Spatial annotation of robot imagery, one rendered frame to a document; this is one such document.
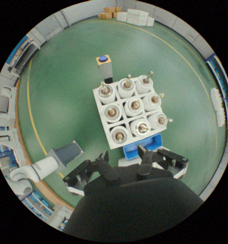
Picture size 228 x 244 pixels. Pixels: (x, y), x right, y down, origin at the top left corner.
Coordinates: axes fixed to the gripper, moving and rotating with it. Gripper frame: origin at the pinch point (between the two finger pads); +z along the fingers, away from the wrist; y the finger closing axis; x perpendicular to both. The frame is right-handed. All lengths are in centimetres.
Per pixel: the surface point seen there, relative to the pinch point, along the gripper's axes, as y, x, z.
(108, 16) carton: 37, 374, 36
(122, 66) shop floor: 14, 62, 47
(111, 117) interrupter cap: -2.7, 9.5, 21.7
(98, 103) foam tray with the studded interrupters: -9.5, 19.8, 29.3
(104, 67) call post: -2.3, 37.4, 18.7
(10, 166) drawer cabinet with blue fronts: -529, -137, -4
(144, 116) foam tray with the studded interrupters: 16.2, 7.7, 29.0
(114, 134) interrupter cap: -2.5, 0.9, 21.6
